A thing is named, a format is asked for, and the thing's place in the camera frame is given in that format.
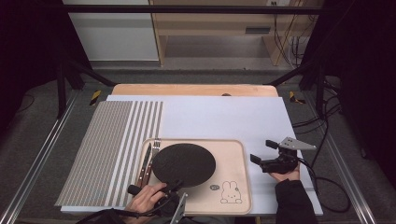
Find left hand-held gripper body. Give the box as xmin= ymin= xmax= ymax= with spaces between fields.
xmin=127 ymin=184 xmax=190 ymax=224

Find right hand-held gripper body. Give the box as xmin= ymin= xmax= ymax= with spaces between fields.
xmin=261 ymin=136 xmax=318 ymax=175

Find black round plate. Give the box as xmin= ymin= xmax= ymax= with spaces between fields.
xmin=151 ymin=143 xmax=217 ymax=189

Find beige tray with rabbit print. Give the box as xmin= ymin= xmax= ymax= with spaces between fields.
xmin=130 ymin=138 xmax=253 ymax=216

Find fork with wooden handle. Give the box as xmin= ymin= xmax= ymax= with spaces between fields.
xmin=141 ymin=137 xmax=162 ymax=188

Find person's right hand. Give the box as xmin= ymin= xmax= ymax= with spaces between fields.
xmin=268 ymin=162 xmax=302 ymax=184

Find person's left hand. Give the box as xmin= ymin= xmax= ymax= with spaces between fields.
xmin=121 ymin=182 xmax=168 ymax=224

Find white board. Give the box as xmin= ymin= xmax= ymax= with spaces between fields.
xmin=60 ymin=94 xmax=324 ymax=217

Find grey striped placemat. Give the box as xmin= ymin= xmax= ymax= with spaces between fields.
xmin=54 ymin=100 xmax=164 ymax=208

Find wooden table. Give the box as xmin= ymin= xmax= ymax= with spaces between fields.
xmin=110 ymin=83 xmax=279 ymax=97

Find dark curtain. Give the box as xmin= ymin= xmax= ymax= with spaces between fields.
xmin=0 ymin=0 xmax=92 ymax=143
xmin=298 ymin=0 xmax=396 ymax=189

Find wooden shelf unit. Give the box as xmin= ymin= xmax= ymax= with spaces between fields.
xmin=148 ymin=0 xmax=316 ymax=67

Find white cabinet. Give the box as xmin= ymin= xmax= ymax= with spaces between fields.
xmin=61 ymin=0 xmax=160 ymax=62

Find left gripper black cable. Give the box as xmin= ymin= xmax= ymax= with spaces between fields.
xmin=76 ymin=199 xmax=169 ymax=224

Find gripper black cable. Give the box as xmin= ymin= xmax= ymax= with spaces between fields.
xmin=76 ymin=199 xmax=169 ymax=224
xmin=295 ymin=156 xmax=352 ymax=215

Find black floor cables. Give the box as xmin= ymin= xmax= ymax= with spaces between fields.
xmin=291 ymin=78 xmax=344 ymax=171

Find aluminium rail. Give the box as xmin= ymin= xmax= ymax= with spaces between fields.
xmin=305 ymin=92 xmax=378 ymax=224
xmin=0 ymin=90 xmax=79 ymax=224

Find black frame leg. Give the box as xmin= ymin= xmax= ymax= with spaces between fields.
xmin=266 ymin=60 xmax=327 ymax=119
xmin=55 ymin=58 xmax=117 ymax=119

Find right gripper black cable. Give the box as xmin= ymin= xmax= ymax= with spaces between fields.
xmin=295 ymin=156 xmax=352 ymax=215

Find bundle of hanging cables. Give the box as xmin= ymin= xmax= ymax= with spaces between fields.
xmin=271 ymin=0 xmax=314 ymax=68

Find black horizontal frame bar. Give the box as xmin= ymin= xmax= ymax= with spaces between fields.
xmin=60 ymin=4 xmax=325 ymax=15

